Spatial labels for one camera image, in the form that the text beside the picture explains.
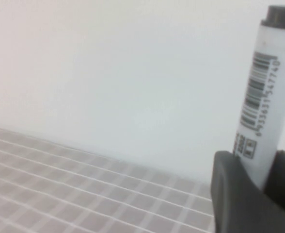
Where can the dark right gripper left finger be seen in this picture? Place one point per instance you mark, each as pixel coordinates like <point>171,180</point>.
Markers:
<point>234,206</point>

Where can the white marker with barcode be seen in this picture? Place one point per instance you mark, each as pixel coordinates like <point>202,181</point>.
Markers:
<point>263,97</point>

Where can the grey grid tablecloth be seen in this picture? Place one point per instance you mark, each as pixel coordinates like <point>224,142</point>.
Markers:
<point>84,189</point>

